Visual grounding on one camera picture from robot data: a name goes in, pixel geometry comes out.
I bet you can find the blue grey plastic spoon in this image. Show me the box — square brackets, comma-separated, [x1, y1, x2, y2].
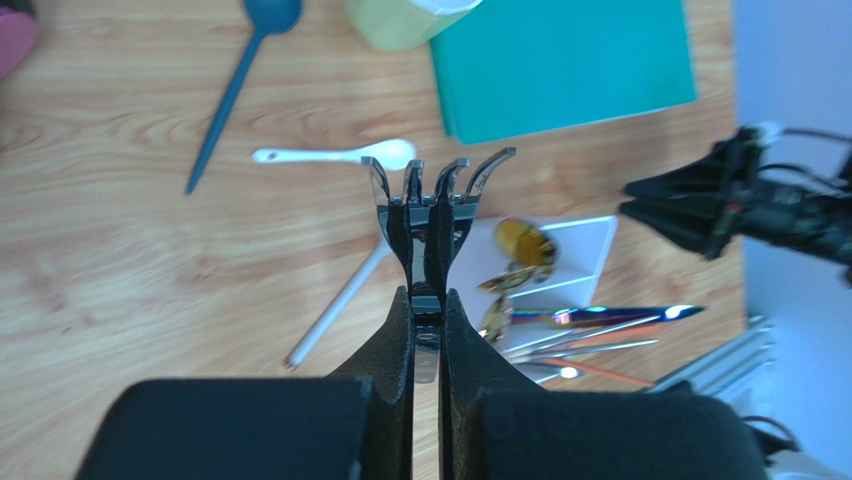
[184, 0, 304, 196]

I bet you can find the fork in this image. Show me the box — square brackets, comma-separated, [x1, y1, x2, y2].
[361, 147, 516, 383]

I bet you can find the iridescent purple spoon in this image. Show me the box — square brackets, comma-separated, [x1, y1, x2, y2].
[480, 295, 513, 344]

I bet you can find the pale yellow mug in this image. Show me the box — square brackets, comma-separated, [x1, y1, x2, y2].
[345, 0, 482, 52]

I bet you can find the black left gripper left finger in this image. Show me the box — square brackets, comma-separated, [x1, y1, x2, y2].
[76, 289, 414, 479]

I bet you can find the silver utensil in organizer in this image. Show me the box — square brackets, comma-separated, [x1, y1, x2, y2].
[518, 365, 585, 384]

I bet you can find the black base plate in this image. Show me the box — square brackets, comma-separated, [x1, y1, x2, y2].
[640, 316, 776, 399]

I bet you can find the black pink drawer box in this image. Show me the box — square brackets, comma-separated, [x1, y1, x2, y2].
[1, 0, 40, 80]

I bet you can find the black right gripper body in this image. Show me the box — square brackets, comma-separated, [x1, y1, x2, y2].
[725, 123, 851, 284]

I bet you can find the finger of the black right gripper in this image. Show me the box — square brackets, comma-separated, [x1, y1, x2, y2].
[619, 200, 739, 261]
[623, 138, 759, 200]

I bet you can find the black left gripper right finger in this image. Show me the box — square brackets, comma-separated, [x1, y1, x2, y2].
[439, 291, 766, 479]

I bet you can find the green notebook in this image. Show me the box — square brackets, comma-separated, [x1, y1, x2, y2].
[430, 0, 697, 145]

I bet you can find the iridescent purple knife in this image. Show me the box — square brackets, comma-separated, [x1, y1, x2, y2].
[510, 305, 708, 328]

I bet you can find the white ceramic spoon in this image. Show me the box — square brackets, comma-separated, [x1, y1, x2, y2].
[252, 138, 417, 171]

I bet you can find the white handled ladle spoon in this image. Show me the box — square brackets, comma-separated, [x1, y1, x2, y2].
[283, 236, 391, 370]

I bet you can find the white compartment organizer box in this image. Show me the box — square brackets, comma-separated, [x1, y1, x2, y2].
[448, 216, 617, 355]

